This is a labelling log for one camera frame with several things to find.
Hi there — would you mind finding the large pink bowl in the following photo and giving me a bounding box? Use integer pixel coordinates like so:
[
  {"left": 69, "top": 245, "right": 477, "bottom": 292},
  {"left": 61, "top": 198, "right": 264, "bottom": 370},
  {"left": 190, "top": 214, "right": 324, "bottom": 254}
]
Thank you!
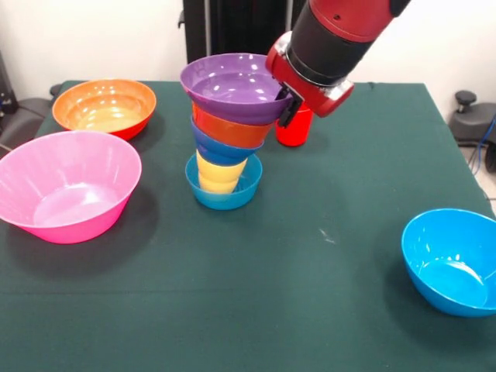
[{"left": 0, "top": 130, "right": 143, "bottom": 245}]

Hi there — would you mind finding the large orange bowl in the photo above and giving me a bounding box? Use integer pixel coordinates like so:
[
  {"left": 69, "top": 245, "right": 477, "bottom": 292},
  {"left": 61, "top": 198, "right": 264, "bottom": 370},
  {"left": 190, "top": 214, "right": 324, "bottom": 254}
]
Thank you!
[{"left": 52, "top": 78, "right": 157, "bottom": 141}]

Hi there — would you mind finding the red cup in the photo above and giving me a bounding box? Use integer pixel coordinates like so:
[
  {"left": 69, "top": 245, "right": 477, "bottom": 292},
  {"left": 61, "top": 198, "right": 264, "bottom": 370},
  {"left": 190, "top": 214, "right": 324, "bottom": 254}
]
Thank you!
[{"left": 274, "top": 104, "right": 314, "bottom": 147}]

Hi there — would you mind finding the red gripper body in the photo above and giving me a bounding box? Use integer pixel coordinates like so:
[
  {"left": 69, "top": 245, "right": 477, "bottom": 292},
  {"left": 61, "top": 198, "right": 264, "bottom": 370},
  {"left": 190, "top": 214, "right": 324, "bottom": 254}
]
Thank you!
[{"left": 265, "top": 30, "right": 356, "bottom": 119}]

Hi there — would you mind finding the small light blue bowl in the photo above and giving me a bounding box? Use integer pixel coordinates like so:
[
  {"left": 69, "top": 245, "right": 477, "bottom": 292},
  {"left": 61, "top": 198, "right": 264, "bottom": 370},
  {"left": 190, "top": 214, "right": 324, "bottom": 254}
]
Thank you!
[{"left": 184, "top": 153, "right": 264, "bottom": 211}]

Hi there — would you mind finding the blue cable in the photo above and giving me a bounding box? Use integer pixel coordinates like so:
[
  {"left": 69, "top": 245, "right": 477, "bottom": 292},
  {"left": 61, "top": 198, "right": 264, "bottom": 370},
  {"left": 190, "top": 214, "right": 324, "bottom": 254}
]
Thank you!
[{"left": 468, "top": 115, "right": 496, "bottom": 205}]

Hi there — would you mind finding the dark green table cloth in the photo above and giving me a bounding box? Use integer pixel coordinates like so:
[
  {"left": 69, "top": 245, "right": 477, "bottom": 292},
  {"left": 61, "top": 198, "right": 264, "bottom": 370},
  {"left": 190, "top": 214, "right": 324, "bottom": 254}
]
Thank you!
[{"left": 0, "top": 80, "right": 496, "bottom": 372}]

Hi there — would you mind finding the purple bowl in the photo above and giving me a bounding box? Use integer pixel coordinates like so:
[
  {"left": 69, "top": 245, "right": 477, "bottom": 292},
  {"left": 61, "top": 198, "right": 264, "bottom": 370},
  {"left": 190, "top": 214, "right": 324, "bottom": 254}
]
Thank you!
[{"left": 179, "top": 53, "right": 294, "bottom": 126}]

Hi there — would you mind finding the small orange bowl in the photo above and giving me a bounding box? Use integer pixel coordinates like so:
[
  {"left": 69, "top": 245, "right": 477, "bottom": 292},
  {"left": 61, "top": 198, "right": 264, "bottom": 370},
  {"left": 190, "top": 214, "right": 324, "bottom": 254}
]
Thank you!
[{"left": 191, "top": 101, "right": 275, "bottom": 149}]

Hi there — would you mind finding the small dark blue bowl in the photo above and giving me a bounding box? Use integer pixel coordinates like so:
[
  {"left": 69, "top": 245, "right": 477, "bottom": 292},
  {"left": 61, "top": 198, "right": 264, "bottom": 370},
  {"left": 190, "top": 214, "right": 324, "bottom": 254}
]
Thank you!
[{"left": 190, "top": 115, "right": 265, "bottom": 166}]

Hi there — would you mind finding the large light blue bowl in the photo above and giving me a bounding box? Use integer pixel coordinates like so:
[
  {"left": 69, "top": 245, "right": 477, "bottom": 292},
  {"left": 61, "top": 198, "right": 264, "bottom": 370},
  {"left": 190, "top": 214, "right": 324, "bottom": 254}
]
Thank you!
[{"left": 401, "top": 208, "right": 496, "bottom": 319}]

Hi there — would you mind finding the yellow cup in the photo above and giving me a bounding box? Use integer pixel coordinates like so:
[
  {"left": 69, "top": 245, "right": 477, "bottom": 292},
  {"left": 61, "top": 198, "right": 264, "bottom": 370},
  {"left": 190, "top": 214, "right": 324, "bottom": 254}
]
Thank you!
[{"left": 195, "top": 149, "right": 249, "bottom": 195}]

